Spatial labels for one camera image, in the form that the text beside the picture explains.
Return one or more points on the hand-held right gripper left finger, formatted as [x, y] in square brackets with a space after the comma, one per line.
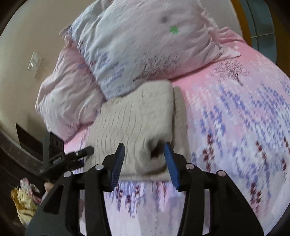
[117, 165]

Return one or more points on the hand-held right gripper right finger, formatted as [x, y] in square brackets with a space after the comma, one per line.
[171, 168]

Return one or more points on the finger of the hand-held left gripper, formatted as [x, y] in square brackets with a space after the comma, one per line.
[82, 151]

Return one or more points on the black flat panel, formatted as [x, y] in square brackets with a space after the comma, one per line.
[28, 138]

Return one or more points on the dark wooden nightstand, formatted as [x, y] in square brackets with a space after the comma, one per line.
[13, 163]

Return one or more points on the pale pink floral pillow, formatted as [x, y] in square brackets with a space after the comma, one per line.
[68, 95]

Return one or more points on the pink floral bed sheet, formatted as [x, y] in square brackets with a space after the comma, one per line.
[237, 118]

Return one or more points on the tree print floral pillow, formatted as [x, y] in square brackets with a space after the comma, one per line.
[140, 40]

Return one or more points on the wooden framed glass door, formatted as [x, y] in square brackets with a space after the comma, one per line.
[260, 22]

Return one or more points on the white wall switch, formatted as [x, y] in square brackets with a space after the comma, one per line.
[34, 64]

